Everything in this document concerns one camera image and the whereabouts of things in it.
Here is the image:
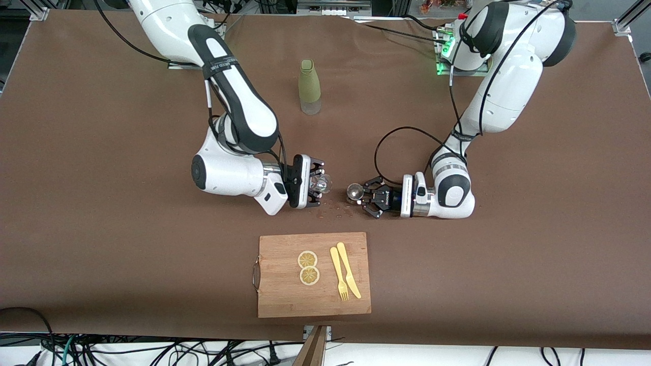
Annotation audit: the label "small clear glass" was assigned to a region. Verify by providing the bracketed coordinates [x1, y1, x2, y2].
[309, 172, 333, 197]

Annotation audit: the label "spilled liquid drops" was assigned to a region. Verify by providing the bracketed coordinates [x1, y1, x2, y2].
[318, 198, 354, 220]

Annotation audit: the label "yellow plastic knife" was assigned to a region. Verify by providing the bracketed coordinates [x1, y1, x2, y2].
[336, 242, 362, 299]

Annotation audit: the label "yellow plastic fork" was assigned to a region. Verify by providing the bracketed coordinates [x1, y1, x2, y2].
[330, 247, 350, 302]

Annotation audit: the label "green sleeved glass bottle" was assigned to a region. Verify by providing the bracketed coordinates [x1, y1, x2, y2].
[298, 59, 322, 116]

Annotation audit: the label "wooden cutting board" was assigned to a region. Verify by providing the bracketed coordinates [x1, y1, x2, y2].
[252, 232, 372, 319]

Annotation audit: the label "grey power strip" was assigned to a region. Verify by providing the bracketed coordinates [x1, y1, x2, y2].
[297, 0, 373, 16]

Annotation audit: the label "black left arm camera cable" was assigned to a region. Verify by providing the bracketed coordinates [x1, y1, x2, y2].
[374, 0, 566, 187]

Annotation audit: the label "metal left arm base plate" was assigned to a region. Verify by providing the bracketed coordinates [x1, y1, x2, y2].
[434, 28, 490, 77]

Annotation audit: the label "wooden post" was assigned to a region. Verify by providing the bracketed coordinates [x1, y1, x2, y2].
[292, 325, 329, 366]

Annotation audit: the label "black base power cable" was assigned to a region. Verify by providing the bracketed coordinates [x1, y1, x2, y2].
[346, 14, 449, 47]

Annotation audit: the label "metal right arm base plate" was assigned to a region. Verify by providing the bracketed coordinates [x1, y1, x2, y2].
[167, 22, 225, 71]

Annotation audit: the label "teal floor cable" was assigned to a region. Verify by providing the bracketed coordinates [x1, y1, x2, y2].
[61, 334, 77, 366]

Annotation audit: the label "black looped floor cable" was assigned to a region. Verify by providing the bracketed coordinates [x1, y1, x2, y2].
[0, 306, 57, 366]

